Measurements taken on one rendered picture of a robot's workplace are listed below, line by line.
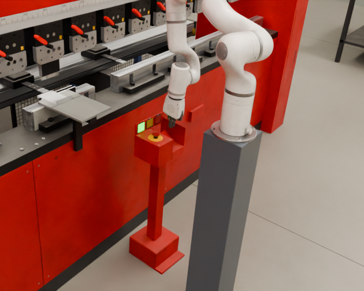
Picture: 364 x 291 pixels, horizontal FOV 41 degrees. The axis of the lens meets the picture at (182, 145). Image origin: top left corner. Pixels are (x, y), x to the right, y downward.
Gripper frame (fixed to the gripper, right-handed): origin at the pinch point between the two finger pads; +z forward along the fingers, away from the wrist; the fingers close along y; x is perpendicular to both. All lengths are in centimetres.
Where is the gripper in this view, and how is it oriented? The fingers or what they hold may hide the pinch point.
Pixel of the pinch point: (171, 123)
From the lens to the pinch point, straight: 237.8
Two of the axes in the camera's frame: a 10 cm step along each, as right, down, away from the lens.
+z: -1.4, 8.2, 5.5
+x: 6.3, -3.5, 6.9
